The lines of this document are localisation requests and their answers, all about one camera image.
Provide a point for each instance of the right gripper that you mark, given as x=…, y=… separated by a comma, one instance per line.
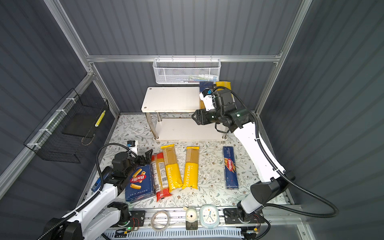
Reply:
x=201, y=119

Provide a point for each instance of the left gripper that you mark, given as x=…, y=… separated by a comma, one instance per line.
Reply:
x=147, y=158

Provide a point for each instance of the dark blue spaghetti bag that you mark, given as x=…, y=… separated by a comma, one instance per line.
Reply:
x=202, y=87

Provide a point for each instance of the yellow spaghetti bag with barcode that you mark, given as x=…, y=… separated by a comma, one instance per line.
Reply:
x=223, y=84

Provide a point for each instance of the blue Barilla spaghetti box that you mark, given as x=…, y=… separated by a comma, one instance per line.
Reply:
x=230, y=168

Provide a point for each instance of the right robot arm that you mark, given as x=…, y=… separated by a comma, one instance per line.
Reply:
x=274, y=179

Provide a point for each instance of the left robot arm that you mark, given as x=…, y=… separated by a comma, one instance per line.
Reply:
x=99, y=212

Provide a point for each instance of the white two-tier shelf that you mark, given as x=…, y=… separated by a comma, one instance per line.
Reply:
x=176, y=100

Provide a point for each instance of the red-ended spaghetti bag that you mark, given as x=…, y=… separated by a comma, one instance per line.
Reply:
x=160, y=176

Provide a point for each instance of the blue Barilla rigatoni box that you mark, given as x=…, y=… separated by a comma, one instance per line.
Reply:
x=141, y=184

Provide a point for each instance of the yellow pastatime spaghetti bag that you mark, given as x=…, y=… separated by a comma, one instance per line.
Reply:
x=191, y=168
x=172, y=167

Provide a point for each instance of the pens in white basket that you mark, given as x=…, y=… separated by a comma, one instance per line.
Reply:
x=198, y=78

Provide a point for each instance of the blue stapler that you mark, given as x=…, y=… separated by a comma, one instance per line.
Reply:
x=96, y=185

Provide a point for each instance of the yellow marker pen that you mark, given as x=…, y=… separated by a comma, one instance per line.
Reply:
x=100, y=118

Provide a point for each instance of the mint alarm clock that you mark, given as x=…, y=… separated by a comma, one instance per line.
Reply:
x=209, y=216

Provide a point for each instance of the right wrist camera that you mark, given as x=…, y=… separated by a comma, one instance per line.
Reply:
x=206, y=96

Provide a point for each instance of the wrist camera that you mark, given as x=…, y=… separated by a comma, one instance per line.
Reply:
x=206, y=96
x=131, y=144

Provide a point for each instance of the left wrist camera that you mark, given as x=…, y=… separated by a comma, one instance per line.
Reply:
x=131, y=144

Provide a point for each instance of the white wire mesh basket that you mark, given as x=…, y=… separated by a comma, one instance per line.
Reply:
x=168, y=72

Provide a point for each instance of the black wire basket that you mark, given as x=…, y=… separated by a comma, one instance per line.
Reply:
x=66, y=135

